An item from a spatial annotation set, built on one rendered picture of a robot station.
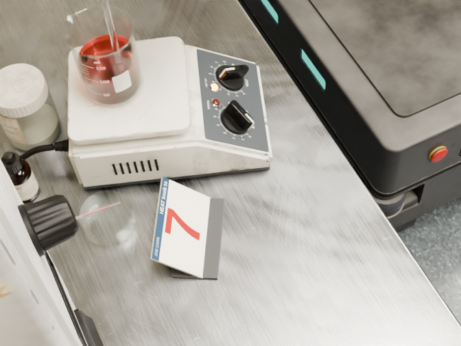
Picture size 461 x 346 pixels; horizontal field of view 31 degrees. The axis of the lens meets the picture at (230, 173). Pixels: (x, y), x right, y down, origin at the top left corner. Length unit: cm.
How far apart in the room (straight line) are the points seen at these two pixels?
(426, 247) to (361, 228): 86
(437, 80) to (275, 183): 65
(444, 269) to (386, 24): 49
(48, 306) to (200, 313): 58
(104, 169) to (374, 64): 73
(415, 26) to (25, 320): 135
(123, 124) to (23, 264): 61
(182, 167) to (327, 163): 15
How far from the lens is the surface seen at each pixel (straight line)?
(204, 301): 81
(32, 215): 25
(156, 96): 83
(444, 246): 170
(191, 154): 83
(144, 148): 82
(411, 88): 144
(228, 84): 87
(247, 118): 83
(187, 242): 81
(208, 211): 84
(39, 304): 22
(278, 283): 81
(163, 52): 86
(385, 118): 140
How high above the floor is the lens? 148
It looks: 57 degrees down
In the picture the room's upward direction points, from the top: 5 degrees counter-clockwise
